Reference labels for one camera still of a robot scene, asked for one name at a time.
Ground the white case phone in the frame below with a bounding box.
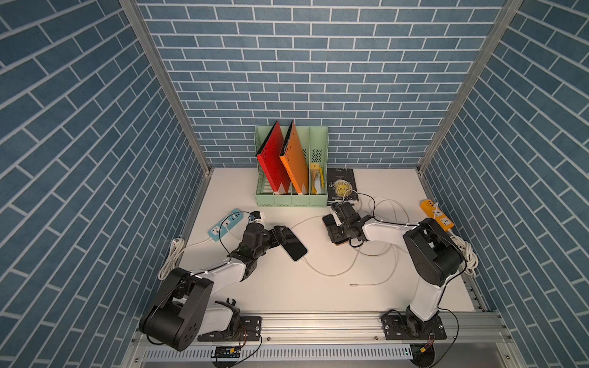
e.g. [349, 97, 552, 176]
[274, 225, 308, 262]

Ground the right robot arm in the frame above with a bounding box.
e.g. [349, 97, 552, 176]
[322, 202, 465, 340]

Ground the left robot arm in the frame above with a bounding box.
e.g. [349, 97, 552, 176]
[139, 222, 305, 351]

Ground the teal power strip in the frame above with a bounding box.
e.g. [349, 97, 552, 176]
[208, 209, 245, 242]

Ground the black paperback book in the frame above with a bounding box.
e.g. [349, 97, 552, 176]
[327, 167, 359, 205]

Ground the yellow small booklet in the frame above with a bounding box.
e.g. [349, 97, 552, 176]
[310, 163, 325, 195]

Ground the orange power strip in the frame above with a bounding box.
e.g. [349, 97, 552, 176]
[420, 199, 455, 232]

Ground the red folder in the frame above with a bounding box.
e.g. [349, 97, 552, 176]
[256, 121, 291, 195]

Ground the orange folder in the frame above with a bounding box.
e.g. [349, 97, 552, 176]
[279, 121, 309, 196]

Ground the green plastic file organizer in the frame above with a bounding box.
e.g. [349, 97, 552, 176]
[255, 124, 328, 207]

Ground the black control board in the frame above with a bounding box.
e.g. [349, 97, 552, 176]
[211, 346, 242, 361]

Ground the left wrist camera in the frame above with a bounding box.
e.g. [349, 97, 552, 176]
[248, 211, 265, 226]

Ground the teal strip white cord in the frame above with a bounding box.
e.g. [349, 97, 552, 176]
[157, 236, 213, 282]

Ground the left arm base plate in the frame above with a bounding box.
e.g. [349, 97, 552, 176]
[197, 316, 262, 343]

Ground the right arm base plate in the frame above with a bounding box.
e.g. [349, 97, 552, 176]
[380, 311, 447, 340]

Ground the orange strip white cord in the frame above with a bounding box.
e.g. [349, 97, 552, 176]
[448, 229, 479, 278]

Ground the aluminium front rail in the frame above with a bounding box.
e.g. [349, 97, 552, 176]
[122, 311, 525, 367]

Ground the aluminium corner post left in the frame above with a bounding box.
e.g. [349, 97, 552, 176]
[118, 0, 213, 176]

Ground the aluminium corner post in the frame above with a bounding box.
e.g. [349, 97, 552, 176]
[417, 0, 523, 179]
[118, 0, 213, 176]

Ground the aluminium corner post right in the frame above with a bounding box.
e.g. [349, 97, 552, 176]
[417, 0, 523, 179]

